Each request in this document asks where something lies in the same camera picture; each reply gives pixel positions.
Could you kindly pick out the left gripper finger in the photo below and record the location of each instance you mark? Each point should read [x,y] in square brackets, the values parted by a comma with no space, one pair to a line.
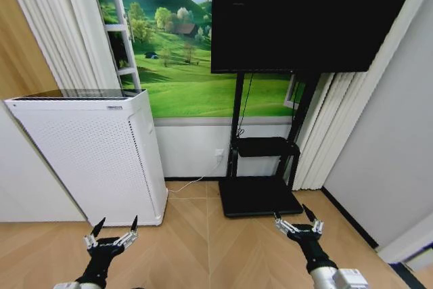
[130,234]
[94,233]

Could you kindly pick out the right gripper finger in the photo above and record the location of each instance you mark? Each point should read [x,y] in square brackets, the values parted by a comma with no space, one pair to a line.
[282,224]
[314,221]

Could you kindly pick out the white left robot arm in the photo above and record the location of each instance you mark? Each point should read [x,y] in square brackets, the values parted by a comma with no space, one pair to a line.
[64,284]

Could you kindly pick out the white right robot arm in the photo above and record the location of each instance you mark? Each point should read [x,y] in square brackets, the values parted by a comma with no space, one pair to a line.
[338,277]

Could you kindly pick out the black television floor stand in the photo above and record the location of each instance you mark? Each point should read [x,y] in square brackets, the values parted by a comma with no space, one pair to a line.
[260,180]

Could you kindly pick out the white air purifier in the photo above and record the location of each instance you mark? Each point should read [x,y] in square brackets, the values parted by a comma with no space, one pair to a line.
[91,157]

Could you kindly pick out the black box on stand shelf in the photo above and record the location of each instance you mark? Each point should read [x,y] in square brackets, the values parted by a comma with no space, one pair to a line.
[264,147]

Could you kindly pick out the large black television screen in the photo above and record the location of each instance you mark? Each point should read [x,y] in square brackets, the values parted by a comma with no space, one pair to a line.
[304,18]

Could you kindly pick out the white wall socket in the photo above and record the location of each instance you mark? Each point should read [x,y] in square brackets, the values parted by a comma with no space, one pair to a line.
[219,155]

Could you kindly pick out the green landscape wall poster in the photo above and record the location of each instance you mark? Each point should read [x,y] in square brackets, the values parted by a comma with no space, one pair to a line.
[176,48]

